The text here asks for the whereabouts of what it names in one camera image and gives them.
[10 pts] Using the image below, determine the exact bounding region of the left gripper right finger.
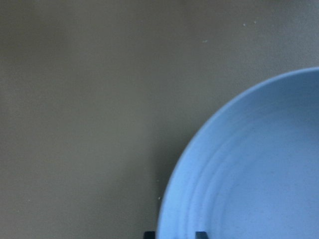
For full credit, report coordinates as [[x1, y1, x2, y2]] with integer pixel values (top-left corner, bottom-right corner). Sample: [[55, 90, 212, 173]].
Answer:
[[195, 231, 207, 239]]

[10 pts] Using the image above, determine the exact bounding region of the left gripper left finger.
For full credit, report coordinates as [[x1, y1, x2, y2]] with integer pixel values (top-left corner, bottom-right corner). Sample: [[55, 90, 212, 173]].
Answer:
[[144, 231, 156, 239]]

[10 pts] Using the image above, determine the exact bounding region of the blue plate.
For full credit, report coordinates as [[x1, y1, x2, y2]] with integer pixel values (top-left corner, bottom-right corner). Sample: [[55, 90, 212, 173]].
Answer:
[[156, 68, 319, 239]]

